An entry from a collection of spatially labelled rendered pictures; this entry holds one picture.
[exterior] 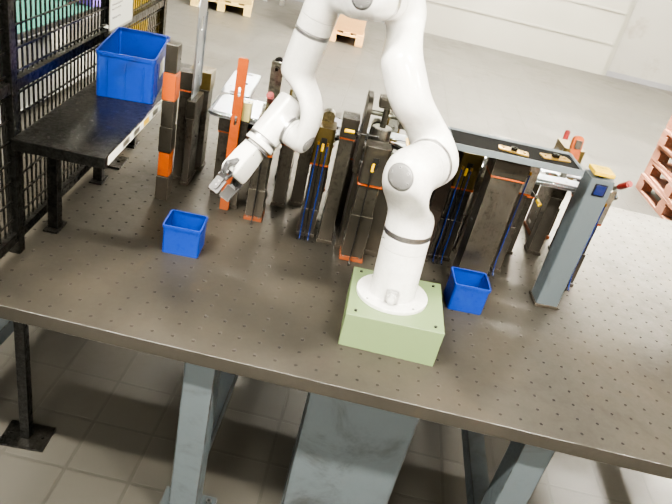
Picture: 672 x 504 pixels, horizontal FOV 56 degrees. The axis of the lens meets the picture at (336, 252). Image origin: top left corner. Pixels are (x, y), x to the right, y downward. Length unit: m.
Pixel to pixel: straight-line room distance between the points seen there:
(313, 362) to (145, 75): 0.95
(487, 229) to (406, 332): 0.47
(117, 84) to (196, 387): 0.89
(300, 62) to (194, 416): 0.93
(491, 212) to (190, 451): 1.06
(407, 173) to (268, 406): 1.27
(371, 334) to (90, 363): 1.27
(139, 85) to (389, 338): 1.01
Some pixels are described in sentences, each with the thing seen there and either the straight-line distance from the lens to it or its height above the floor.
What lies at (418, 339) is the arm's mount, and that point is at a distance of 1.60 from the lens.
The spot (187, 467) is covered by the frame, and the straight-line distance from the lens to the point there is 1.87.
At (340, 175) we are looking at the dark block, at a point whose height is 0.94.
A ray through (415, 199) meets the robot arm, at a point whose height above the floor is 1.12.
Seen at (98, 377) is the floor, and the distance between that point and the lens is 2.49.
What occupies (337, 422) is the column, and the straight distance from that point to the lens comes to 1.77.
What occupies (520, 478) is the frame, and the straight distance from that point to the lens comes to 1.76.
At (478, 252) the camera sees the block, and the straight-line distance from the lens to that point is 1.94.
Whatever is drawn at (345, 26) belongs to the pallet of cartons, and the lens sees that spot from 8.28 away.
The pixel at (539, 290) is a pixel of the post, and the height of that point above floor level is 0.75.
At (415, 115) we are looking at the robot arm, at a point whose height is 1.27.
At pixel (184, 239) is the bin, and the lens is 1.83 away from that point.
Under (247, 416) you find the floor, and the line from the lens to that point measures 2.37.
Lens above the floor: 1.69
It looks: 30 degrees down
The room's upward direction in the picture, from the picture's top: 14 degrees clockwise
